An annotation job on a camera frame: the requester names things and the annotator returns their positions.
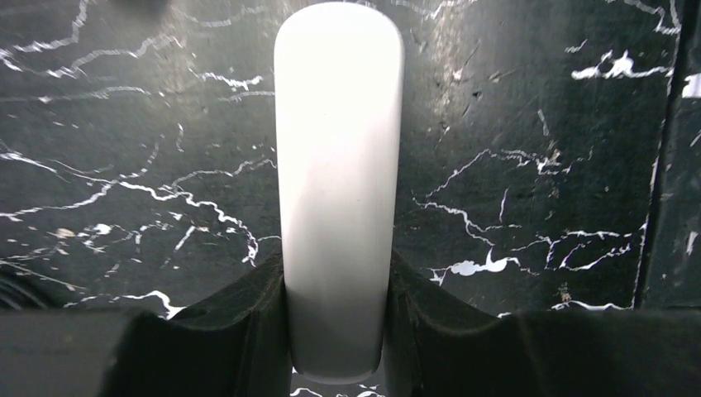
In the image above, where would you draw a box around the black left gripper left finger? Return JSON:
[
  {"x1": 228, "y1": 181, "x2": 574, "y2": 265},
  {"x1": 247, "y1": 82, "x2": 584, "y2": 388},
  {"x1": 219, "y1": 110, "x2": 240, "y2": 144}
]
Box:
[{"x1": 1, "y1": 253, "x2": 292, "y2": 396}]

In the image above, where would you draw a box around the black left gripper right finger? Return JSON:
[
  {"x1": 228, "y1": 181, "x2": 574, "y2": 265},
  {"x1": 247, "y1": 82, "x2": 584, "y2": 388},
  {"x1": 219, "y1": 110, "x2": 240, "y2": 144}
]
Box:
[{"x1": 383, "y1": 254, "x2": 700, "y2": 396}]

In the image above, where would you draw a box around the white stapler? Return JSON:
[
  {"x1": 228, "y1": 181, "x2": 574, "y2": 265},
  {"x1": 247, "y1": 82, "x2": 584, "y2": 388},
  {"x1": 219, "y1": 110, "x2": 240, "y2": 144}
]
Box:
[{"x1": 274, "y1": 2, "x2": 405, "y2": 385}]

